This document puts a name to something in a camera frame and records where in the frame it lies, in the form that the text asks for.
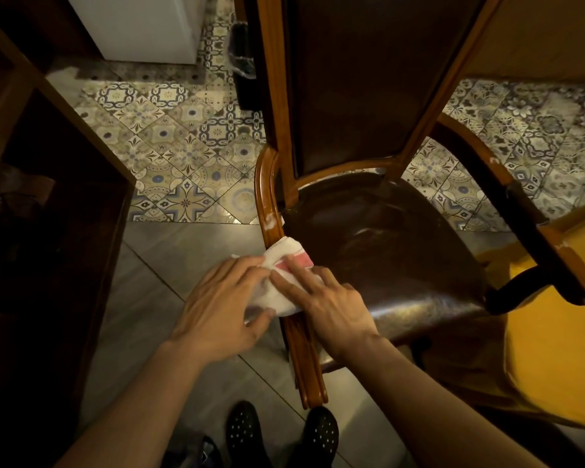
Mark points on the person's left hand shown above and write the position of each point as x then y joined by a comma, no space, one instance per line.
212,316

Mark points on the person's right hand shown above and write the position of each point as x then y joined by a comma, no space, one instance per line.
336,319

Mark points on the person's right middle finger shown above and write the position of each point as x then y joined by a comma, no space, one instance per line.
327,278

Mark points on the person's right thumb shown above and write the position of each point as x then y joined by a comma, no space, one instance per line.
287,290

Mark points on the person's left thumb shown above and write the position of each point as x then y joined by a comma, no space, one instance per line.
262,322

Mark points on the white cloth with red stripe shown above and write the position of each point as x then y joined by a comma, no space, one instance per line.
285,255

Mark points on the person's right forearm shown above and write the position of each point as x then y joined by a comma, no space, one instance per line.
429,409

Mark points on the person's left forearm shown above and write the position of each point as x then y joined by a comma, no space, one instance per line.
141,409

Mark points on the wooden chair with leather seat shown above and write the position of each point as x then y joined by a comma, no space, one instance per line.
385,238

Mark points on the person's black left shoe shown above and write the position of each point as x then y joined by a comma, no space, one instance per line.
246,436

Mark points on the person's black shoe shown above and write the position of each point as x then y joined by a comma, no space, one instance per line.
320,436
246,436

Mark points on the person's black right shoe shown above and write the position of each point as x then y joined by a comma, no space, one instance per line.
320,436

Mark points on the black trash bin with bag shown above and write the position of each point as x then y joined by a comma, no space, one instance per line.
243,68

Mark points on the dark wooden shelf cabinet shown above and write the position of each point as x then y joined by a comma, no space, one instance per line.
44,229

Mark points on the white cabinet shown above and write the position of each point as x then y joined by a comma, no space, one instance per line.
141,24

